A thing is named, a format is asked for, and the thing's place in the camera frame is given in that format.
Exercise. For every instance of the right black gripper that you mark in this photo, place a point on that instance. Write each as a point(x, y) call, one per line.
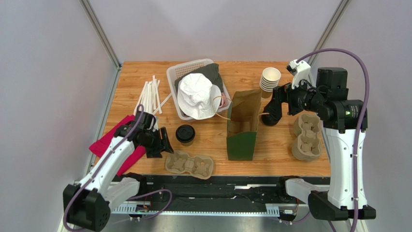
point(282, 99)

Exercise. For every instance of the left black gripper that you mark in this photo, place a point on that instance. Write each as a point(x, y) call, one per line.
point(163, 144)

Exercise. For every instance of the black cup lid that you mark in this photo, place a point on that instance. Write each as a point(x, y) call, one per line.
point(185, 132)

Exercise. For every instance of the green paper bag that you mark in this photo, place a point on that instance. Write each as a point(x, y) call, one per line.
point(242, 118)

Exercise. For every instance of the single beige cup carrier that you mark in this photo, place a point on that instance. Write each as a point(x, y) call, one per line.
point(198, 166)

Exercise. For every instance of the brown paper coffee cup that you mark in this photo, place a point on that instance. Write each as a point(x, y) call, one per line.
point(187, 142)

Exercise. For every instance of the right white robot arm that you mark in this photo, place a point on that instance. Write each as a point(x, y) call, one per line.
point(345, 123)

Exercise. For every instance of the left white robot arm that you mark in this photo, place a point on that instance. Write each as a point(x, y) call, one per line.
point(89, 203)

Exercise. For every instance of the stack of black lids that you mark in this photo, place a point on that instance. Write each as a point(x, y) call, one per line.
point(269, 120)

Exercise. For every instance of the stack of paper cups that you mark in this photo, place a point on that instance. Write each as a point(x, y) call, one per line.
point(269, 80)

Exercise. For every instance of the bundle of white straws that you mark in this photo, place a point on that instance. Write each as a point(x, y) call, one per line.
point(150, 97)

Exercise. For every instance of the pink cloth in basket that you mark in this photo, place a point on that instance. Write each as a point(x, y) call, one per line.
point(223, 101)

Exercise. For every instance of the beige cup carrier tray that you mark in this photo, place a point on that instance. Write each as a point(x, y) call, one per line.
point(307, 145)

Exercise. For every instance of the white bucket hat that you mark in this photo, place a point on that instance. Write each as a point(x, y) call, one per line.
point(197, 97)

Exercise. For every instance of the red cloth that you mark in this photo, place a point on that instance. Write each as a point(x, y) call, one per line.
point(99, 147)

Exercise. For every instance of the olive green cloth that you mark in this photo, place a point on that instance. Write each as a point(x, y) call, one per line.
point(210, 71)

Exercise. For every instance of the white plastic basket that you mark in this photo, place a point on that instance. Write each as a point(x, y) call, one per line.
point(175, 72)

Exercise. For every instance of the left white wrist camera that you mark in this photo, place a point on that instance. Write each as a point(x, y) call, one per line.
point(154, 126)

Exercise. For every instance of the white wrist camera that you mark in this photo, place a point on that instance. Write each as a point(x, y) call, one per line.
point(299, 70)
point(154, 126)

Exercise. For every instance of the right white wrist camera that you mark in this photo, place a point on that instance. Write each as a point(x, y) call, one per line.
point(299, 70)

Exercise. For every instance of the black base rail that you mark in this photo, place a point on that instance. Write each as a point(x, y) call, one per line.
point(233, 196)

